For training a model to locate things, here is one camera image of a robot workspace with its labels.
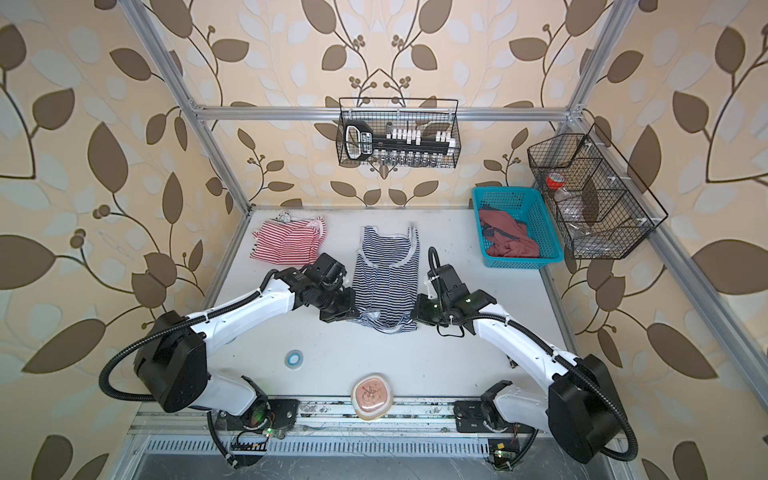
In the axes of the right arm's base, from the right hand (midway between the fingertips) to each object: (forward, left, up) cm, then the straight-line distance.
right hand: (411, 316), depth 81 cm
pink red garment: (+34, -37, -7) cm, 50 cm away
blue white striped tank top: (+16, +7, -9) cm, 20 cm away
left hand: (+1, +13, +1) cm, 13 cm away
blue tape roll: (-7, +34, -11) cm, 36 cm away
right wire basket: (+18, -49, +23) cm, 57 cm away
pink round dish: (-18, +11, -8) cm, 22 cm away
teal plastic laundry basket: (+47, -49, -4) cm, 68 cm away
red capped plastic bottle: (+27, -40, +24) cm, 54 cm away
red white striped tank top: (+34, +42, -7) cm, 55 cm away
